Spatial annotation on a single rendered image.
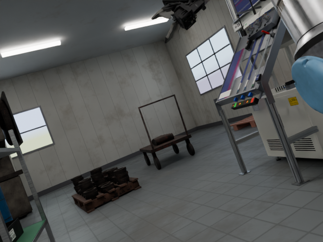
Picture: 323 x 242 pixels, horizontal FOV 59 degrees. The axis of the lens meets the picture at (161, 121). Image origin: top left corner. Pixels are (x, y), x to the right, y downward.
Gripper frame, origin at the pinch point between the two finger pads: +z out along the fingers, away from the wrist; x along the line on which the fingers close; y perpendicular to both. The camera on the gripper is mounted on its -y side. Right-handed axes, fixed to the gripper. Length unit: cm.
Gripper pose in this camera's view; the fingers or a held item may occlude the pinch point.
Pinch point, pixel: (157, 31)
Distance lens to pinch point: 118.9
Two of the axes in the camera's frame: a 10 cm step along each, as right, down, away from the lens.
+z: -7.3, 6.9, 0.1
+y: 5.9, 6.3, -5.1
